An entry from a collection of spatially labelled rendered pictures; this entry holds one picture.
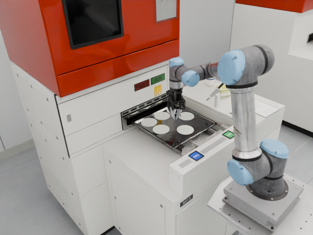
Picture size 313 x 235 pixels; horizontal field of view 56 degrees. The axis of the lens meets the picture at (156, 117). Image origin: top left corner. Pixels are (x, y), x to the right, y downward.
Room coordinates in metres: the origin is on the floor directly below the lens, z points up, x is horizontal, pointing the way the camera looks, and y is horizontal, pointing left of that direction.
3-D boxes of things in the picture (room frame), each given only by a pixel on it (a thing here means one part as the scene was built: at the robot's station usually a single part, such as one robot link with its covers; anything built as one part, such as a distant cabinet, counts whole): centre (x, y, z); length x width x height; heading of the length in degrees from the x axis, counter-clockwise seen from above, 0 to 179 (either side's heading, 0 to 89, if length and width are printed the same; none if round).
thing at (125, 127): (1.68, 0.04, 0.89); 0.44 x 0.02 x 0.10; 130
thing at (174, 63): (1.42, -0.11, 1.29); 0.09 x 0.08 x 0.11; 27
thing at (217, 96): (1.60, -0.36, 1.03); 0.06 x 0.04 x 0.13; 40
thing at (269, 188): (0.98, -0.49, 0.95); 0.15 x 0.15 x 0.10
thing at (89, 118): (1.58, 0.19, 1.02); 0.82 x 0.03 x 0.40; 130
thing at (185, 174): (1.21, -0.29, 0.89); 0.55 x 0.09 x 0.14; 130
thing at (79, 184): (1.84, 0.41, 0.41); 0.82 x 0.71 x 0.82; 130
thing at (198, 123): (1.53, -0.11, 0.90); 0.34 x 0.34 x 0.01; 40
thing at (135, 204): (1.50, -0.23, 0.41); 0.97 x 0.64 x 0.82; 130
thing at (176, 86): (1.42, -0.11, 1.21); 0.08 x 0.08 x 0.05
